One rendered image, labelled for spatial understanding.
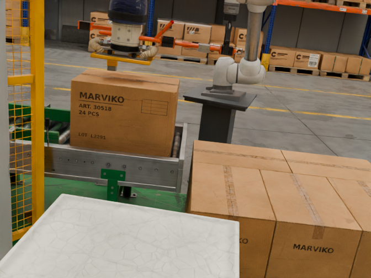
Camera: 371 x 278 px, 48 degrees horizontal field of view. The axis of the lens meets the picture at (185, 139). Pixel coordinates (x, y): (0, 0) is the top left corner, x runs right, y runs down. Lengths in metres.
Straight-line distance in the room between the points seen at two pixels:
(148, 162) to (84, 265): 1.62
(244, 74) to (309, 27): 8.40
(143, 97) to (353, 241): 1.31
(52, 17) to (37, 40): 9.05
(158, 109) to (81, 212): 1.54
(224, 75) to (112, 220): 2.47
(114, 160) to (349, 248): 1.29
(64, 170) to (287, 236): 1.26
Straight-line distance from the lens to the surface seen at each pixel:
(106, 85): 2.41
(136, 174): 2.38
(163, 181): 2.38
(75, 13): 11.17
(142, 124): 2.43
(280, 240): 2.05
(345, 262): 2.19
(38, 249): 0.80
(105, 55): 2.44
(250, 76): 3.25
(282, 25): 11.37
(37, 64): 2.22
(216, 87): 3.28
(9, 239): 1.99
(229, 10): 2.49
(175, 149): 2.61
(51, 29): 11.28
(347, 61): 10.68
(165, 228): 0.87
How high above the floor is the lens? 1.47
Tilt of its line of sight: 19 degrees down
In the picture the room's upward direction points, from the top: 7 degrees clockwise
